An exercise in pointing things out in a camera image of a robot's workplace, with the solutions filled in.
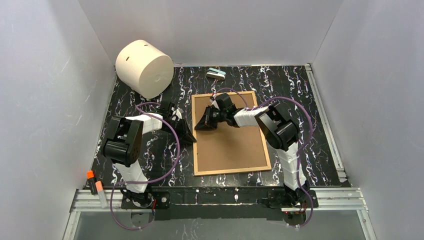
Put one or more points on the large white cylinder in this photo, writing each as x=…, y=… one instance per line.
x=144, y=68

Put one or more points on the peach cap glue stick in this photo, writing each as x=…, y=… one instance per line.
x=101, y=194

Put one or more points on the light wooden picture frame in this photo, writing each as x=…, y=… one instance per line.
x=195, y=159

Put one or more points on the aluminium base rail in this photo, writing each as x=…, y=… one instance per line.
x=222, y=213

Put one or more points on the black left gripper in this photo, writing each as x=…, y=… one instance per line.
x=180, y=125

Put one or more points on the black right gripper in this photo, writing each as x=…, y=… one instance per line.
x=214, y=115

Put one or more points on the orange cap black marker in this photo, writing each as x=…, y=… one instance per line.
x=91, y=182

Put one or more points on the teal white stapler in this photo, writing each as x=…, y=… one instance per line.
x=215, y=74

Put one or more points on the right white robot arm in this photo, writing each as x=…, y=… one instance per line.
x=280, y=132

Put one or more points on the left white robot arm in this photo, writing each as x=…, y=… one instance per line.
x=123, y=138

